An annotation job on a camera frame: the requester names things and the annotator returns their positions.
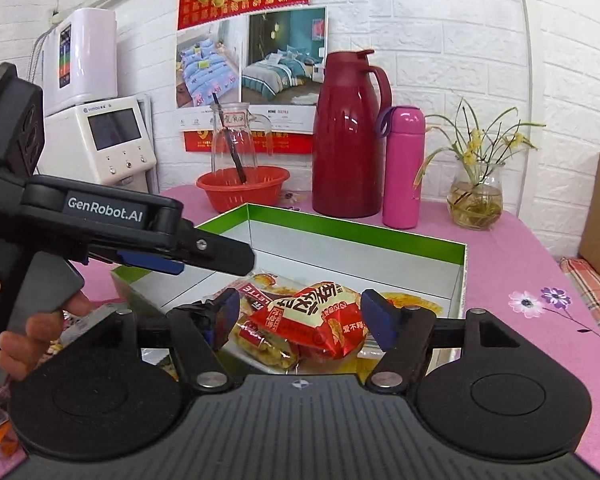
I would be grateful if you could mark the red plastic basket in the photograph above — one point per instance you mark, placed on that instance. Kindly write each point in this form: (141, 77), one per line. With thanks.
(240, 192)

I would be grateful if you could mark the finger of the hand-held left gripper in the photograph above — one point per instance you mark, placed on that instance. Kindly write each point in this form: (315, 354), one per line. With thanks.
(150, 262)
(215, 252)

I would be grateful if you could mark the glass vase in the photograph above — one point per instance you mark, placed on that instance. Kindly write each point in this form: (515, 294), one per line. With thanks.
(475, 205)

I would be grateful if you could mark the glass pitcher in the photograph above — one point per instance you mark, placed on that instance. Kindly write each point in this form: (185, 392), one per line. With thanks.
(247, 135)

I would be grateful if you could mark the white appliance with screen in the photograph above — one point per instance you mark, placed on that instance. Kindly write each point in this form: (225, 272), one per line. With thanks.
(80, 160)

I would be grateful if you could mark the wall calendar poster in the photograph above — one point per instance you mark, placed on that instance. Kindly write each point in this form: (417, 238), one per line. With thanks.
(280, 60)

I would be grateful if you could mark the plaid cloth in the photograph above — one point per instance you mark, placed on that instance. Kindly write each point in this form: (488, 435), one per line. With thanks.
(595, 295)

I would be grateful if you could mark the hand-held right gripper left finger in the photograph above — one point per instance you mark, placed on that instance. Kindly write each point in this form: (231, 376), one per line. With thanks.
(227, 317)

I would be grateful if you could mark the black stirrer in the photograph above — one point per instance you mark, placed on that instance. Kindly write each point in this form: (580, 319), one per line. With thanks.
(230, 140)

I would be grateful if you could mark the white wall pipe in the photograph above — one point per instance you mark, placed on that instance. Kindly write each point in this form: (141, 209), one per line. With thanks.
(526, 60)

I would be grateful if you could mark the pink floral tablecloth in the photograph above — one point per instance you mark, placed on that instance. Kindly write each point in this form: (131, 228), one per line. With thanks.
(505, 270)

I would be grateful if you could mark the yellow flowering plant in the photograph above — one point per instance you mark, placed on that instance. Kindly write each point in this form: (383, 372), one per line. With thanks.
(472, 142)

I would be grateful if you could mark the person's left hand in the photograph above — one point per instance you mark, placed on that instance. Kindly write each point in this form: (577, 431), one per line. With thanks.
(30, 350)

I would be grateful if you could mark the red snack packet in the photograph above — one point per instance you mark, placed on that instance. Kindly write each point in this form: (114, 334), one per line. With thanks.
(310, 320)

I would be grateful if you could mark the white water purifier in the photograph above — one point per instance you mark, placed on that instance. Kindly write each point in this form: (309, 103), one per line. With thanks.
(90, 55)

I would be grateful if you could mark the green cardboard box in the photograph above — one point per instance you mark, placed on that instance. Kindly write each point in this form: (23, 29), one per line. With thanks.
(330, 255)

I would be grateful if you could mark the clear packet of yellow cakes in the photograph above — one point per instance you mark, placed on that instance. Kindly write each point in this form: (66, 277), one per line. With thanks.
(420, 302)
(265, 350)

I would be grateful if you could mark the dark red thermos jug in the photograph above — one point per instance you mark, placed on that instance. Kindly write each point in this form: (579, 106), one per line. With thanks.
(345, 150)

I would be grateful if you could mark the pink bottle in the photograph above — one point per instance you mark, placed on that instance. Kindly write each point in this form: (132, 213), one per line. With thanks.
(402, 170)

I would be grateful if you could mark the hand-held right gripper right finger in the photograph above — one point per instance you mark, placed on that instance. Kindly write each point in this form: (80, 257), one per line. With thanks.
(377, 317)

